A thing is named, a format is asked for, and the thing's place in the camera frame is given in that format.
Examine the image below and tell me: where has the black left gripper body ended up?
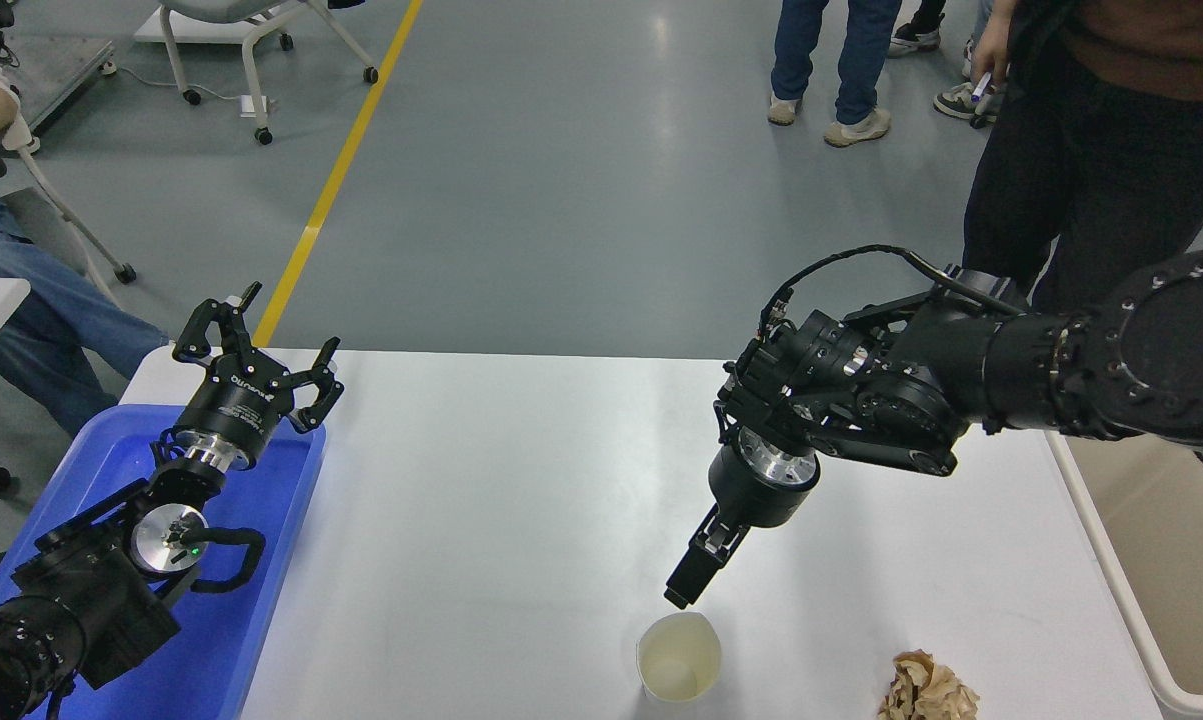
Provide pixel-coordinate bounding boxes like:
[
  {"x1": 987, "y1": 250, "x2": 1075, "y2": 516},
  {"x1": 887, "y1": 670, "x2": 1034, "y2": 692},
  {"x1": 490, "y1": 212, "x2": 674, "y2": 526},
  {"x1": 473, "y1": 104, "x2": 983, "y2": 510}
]
[{"x1": 176, "y1": 350, "x2": 297, "y2": 451}]

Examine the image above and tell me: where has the white chair grey seat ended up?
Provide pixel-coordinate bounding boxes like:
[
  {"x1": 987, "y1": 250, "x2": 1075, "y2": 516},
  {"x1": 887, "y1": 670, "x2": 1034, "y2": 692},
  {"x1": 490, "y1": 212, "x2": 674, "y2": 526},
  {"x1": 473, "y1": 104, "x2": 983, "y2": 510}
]
[{"x1": 0, "y1": 105, "x2": 138, "y2": 311}]

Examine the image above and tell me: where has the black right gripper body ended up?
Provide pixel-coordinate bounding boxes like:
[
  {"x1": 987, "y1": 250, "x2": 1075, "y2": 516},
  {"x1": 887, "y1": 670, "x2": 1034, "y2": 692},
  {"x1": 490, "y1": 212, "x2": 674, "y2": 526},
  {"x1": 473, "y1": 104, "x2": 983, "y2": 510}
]
[{"x1": 708, "y1": 445, "x2": 822, "y2": 529}]

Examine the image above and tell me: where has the crumpled tan paper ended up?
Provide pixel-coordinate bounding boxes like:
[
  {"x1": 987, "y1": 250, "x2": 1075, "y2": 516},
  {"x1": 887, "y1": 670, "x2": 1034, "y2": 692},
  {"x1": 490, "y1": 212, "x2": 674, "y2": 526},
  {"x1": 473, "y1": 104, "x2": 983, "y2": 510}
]
[{"x1": 879, "y1": 650, "x2": 980, "y2": 720}]

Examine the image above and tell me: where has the person's right hand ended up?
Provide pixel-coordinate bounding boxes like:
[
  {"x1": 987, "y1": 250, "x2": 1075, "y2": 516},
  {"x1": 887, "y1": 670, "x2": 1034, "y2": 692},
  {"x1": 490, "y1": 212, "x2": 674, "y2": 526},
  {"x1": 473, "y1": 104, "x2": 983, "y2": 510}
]
[{"x1": 973, "y1": 10, "x2": 1017, "y2": 96}]

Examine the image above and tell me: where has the blue plastic tray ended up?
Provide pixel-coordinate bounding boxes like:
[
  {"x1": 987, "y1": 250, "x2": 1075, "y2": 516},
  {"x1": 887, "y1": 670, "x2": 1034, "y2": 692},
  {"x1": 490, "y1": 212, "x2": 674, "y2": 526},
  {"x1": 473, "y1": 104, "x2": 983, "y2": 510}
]
[{"x1": 0, "y1": 403, "x2": 328, "y2": 720}]

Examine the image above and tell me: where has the large pale bin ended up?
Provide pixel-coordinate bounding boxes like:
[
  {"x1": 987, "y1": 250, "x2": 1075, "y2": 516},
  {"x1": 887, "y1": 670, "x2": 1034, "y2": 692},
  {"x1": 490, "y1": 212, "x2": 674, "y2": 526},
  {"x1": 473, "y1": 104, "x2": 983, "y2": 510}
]
[{"x1": 1046, "y1": 430, "x2": 1203, "y2": 720}]

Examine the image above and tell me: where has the white paper cup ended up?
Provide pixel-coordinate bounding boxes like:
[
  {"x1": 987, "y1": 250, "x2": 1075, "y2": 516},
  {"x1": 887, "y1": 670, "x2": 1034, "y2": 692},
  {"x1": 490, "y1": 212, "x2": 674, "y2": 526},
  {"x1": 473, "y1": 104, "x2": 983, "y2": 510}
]
[{"x1": 636, "y1": 612, "x2": 722, "y2": 703}]

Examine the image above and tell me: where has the white castor chair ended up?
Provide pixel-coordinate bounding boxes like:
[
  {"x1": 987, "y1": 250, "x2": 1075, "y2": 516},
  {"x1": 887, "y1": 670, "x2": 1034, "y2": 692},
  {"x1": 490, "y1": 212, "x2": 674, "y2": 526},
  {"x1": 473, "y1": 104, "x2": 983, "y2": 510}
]
[{"x1": 156, "y1": 0, "x2": 380, "y2": 146}]

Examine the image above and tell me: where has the grey platform cart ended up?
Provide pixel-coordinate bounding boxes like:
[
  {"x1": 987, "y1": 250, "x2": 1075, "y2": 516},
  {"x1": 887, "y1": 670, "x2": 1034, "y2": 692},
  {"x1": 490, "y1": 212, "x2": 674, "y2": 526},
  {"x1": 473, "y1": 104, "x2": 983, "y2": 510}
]
[{"x1": 1, "y1": 35, "x2": 117, "y2": 136}]

